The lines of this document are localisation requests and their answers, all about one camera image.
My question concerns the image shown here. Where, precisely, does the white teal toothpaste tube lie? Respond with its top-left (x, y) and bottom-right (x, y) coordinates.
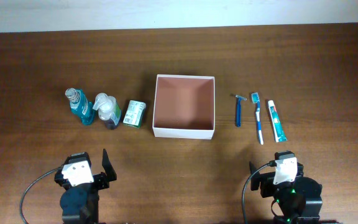
top-left (267, 100), bottom-right (287, 142)

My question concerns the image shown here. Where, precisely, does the clear pump soap bottle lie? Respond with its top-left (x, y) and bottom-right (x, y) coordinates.
top-left (93, 93), bottom-right (122, 130)

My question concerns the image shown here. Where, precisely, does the green white soap box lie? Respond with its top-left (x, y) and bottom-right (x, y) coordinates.
top-left (123, 100), bottom-right (146, 128)

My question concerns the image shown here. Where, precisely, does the teal mouthwash bottle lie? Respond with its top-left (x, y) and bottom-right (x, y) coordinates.
top-left (65, 88), bottom-right (95, 126)

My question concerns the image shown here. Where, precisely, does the blue disposable razor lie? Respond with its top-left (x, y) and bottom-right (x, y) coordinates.
top-left (234, 95), bottom-right (247, 128)

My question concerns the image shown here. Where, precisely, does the blue white toothbrush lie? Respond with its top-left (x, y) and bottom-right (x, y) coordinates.
top-left (251, 92), bottom-right (264, 145)

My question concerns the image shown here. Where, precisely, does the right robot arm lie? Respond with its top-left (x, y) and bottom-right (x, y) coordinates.
top-left (244, 151), bottom-right (323, 224)

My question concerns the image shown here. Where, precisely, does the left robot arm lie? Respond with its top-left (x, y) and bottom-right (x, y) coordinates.
top-left (54, 149), bottom-right (117, 224)

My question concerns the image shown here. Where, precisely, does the white cardboard box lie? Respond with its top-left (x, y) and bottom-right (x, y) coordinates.
top-left (152, 74), bottom-right (216, 139)

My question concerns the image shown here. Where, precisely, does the right black cable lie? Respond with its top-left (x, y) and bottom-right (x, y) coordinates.
top-left (241, 161), bottom-right (277, 224)

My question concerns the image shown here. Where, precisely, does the black cable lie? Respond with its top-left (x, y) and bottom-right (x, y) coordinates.
top-left (19, 166), bottom-right (63, 224)
top-left (241, 161), bottom-right (277, 224)

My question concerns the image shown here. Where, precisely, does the left black cable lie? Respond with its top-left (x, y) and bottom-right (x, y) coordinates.
top-left (19, 166), bottom-right (63, 224)

